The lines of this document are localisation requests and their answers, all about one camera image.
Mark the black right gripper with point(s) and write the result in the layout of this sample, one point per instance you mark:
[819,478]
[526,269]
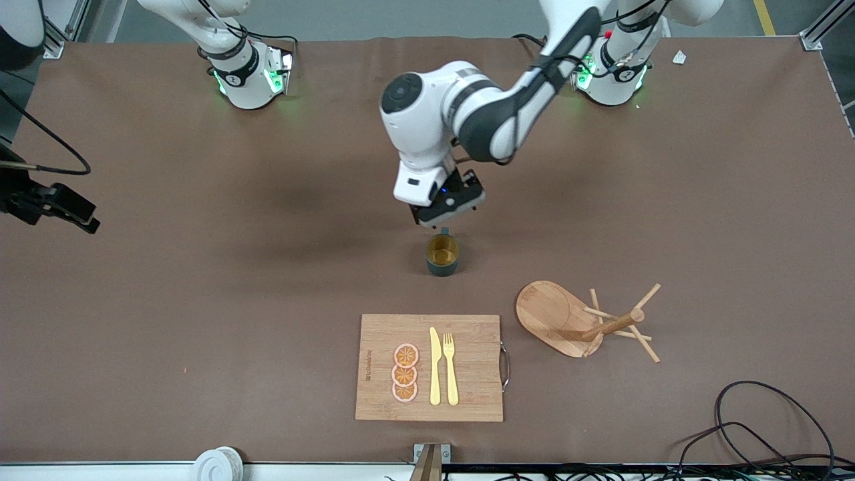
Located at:
[21,200]

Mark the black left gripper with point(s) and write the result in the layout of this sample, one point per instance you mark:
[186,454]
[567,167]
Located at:
[453,183]

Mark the dark green cup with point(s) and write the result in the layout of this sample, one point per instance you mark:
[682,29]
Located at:
[442,268]

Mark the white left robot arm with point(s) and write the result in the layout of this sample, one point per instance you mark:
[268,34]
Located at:
[427,133]

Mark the wooden cup rack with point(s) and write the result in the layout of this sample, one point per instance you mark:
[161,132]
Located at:
[548,314]

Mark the brown table cover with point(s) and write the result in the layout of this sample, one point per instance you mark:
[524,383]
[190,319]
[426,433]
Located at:
[200,267]

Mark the toy orange slice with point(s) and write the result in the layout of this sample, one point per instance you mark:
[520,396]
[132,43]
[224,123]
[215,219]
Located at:
[406,354]

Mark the bamboo cutting board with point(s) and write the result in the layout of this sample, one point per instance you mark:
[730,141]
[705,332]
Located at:
[467,367]

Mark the yellow plastic knife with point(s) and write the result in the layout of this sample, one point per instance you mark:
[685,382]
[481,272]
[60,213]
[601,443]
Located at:
[435,367]

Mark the yellow plastic fork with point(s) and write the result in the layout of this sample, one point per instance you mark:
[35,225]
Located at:
[451,374]

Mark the white paper scrap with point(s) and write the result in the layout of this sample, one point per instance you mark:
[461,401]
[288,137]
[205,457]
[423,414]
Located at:
[679,57]

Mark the white tape roll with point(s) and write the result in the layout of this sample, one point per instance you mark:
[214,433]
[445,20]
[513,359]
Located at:
[217,464]

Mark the brown wooden bar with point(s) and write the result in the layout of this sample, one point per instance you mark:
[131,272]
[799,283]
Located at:
[427,467]

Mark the aluminium frame profile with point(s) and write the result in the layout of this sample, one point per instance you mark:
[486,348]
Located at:
[818,30]
[57,37]

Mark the grey metal bracket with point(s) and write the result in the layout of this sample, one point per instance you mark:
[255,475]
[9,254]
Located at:
[446,453]

